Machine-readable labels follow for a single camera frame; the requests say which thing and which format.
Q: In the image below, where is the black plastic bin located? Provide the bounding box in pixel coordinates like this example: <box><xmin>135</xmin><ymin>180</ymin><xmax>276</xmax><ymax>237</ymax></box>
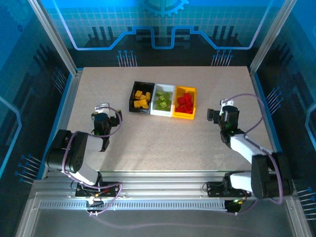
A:
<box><xmin>128</xmin><ymin>80</ymin><xmax>156</xmax><ymax>115</ymax></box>

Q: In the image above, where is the yellow plastic bin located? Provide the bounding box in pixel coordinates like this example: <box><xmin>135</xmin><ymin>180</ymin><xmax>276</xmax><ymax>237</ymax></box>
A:
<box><xmin>172</xmin><ymin>85</ymin><xmax>198</xmax><ymax>120</ymax></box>

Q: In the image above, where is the white plastic bin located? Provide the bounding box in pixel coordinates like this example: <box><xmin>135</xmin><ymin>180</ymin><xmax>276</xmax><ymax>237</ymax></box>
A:
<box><xmin>150</xmin><ymin>83</ymin><xmax>177</xmax><ymax>117</ymax></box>

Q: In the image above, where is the small control board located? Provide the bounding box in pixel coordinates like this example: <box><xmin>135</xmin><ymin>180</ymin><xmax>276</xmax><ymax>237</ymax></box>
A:
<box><xmin>224</xmin><ymin>198</ymin><xmax>242</xmax><ymax>215</ymax></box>
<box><xmin>85</xmin><ymin>197</ymin><xmax>105</xmax><ymax>211</ymax></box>

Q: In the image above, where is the slotted metal strip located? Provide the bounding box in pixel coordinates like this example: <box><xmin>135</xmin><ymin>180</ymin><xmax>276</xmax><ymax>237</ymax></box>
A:
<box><xmin>39</xmin><ymin>201</ymin><xmax>229</xmax><ymax>211</ymax></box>

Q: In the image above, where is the grey clear panel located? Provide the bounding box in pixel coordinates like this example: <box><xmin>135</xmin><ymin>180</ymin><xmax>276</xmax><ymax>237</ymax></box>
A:
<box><xmin>31</xmin><ymin>209</ymin><xmax>298</xmax><ymax>237</ymax></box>

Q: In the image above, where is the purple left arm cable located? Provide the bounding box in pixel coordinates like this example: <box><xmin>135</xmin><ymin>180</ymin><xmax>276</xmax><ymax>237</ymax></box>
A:
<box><xmin>61</xmin><ymin>106</ymin><xmax>123</xmax><ymax>217</ymax></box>

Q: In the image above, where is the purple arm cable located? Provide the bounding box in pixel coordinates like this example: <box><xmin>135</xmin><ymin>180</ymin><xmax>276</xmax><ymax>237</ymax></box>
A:
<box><xmin>61</xmin><ymin>106</ymin><xmax>123</xmax><ymax>217</ymax></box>
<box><xmin>226</xmin><ymin>93</ymin><xmax>284</xmax><ymax>215</ymax></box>

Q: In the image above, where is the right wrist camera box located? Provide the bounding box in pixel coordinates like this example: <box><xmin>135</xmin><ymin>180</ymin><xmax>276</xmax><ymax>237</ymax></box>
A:
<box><xmin>220</xmin><ymin>98</ymin><xmax>235</xmax><ymax>109</ymax></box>

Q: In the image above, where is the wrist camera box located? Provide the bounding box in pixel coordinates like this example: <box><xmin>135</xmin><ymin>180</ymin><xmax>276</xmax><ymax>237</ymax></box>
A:
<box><xmin>94</xmin><ymin>103</ymin><xmax>110</xmax><ymax>114</ymax></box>
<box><xmin>220</xmin><ymin>98</ymin><xmax>235</xmax><ymax>109</ymax></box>

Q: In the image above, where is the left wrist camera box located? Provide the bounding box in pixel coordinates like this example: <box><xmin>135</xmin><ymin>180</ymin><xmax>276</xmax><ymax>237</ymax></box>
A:
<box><xmin>94</xmin><ymin>103</ymin><xmax>110</xmax><ymax>114</ymax></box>

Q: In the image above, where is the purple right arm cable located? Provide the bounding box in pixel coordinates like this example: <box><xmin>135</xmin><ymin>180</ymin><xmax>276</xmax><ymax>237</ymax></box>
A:
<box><xmin>226</xmin><ymin>93</ymin><xmax>284</xmax><ymax>215</ymax></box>

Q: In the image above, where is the table side rail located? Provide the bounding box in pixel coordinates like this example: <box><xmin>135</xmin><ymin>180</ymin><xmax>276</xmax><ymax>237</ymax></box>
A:
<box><xmin>40</xmin><ymin>69</ymin><xmax>83</xmax><ymax>180</ymax></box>
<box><xmin>249</xmin><ymin>70</ymin><xmax>291</xmax><ymax>180</ymax></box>

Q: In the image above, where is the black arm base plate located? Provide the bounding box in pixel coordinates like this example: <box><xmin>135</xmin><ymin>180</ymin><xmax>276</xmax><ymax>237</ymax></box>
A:
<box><xmin>75</xmin><ymin>182</ymin><xmax>122</xmax><ymax>198</ymax></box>
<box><xmin>206</xmin><ymin>181</ymin><xmax>252</xmax><ymax>198</ymax></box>

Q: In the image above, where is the aluminium mounting rail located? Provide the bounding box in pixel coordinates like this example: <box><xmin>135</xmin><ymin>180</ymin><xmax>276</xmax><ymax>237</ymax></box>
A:
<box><xmin>32</xmin><ymin>170</ymin><xmax>297</xmax><ymax>201</ymax></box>

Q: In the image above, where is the aluminium frame post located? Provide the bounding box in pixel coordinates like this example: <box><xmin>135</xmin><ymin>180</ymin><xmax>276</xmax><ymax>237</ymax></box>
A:
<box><xmin>27</xmin><ymin>0</ymin><xmax>83</xmax><ymax>76</ymax></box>
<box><xmin>249</xmin><ymin>0</ymin><xmax>297</xmax><ymax>75</ymax></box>

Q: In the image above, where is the long thin purple cable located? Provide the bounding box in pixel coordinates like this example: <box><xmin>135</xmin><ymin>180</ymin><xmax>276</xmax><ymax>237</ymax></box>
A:
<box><xmin>93</xmin><ymin>214</ymin><xmax>250</xmax><ymax>232</ymax></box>

